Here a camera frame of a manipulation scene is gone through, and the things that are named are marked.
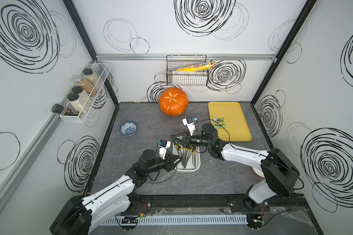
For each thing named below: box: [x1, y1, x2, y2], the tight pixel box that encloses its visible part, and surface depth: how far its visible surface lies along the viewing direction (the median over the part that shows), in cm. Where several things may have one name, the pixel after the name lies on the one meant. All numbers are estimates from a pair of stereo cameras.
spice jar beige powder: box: [82, 68, 100, 89], surface depth 77 cm
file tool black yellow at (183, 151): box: [178, 147, 187, 169], surface depth 93 cm
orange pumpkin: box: [158, 87, 190, 117], surface depth 107 cm
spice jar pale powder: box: [66, 92, 90, 114], surface depth 67 cm
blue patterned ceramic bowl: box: [119, 120, 138, 136], surface depth 104 cm
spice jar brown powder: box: [75, 76, 99, 97], surface depth 74 cm
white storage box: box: [172, 142, 202, 173], surface depth 91 cm
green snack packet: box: [212, 117, 227, 129], surface depth 109 cm
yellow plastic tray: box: [207, 101, 253, 142], surface depth 114 cm
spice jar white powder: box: [71, 85, 92, 107], surface depth 69 cm
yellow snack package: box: [169, 61, 215, 72], surface depth 89 cm
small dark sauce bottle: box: [51, 103, 79, 117], surface depth 62 cm
